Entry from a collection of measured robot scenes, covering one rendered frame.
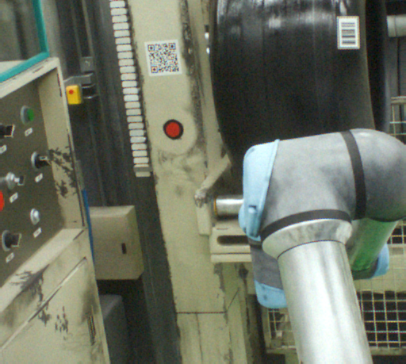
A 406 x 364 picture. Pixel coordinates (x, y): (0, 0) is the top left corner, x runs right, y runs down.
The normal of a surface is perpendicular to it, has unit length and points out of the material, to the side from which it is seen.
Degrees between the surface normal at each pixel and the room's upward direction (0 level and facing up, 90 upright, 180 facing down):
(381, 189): 95
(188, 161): 90
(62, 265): 90
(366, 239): 136
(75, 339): 90
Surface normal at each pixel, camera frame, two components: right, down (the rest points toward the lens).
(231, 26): -0.54, -0.11
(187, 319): -0.26, 0.30
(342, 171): 0.05, -0.17
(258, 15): -0.29, -0.19
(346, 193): 0.14, 0.35
